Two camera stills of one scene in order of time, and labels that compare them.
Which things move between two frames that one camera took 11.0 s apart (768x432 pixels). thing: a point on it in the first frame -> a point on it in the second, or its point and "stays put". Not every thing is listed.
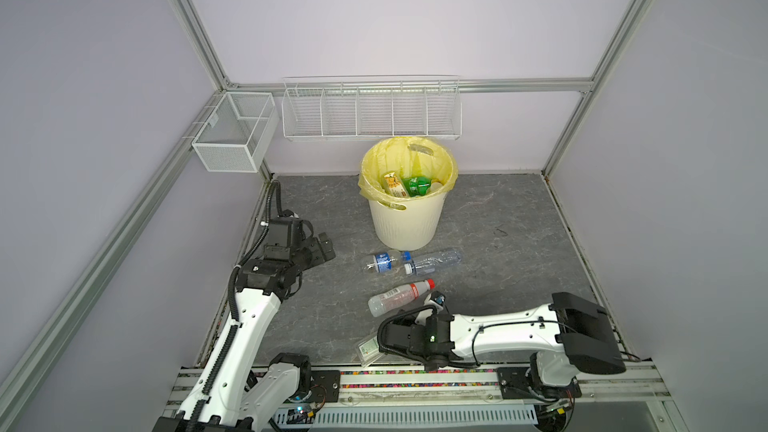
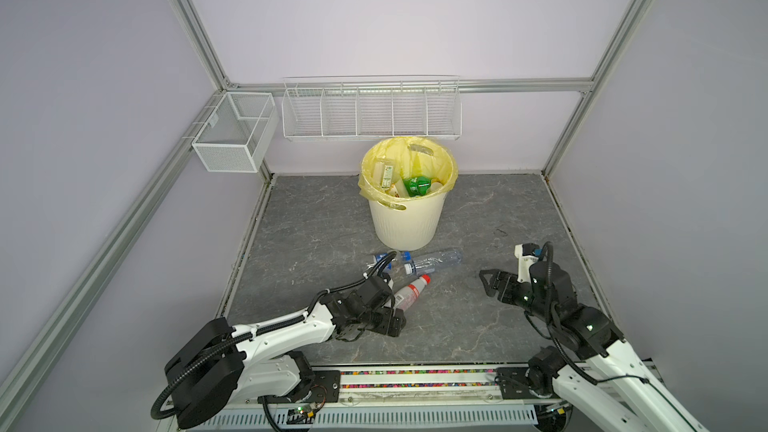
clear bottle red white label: x=394 y=185 stays put
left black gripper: x=312 y=244 -> x=395 y=329
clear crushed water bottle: x=427 y=264 stays put
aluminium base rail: x=456 y=397 stays put
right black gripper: x=400 y=321 -> x=510 y=281
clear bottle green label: x=369 y=351 -> x=383 y=174
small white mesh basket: x=241 y=135 stays put
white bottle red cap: x=392 y=298 stays put
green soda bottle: x=417 y=186 stays put
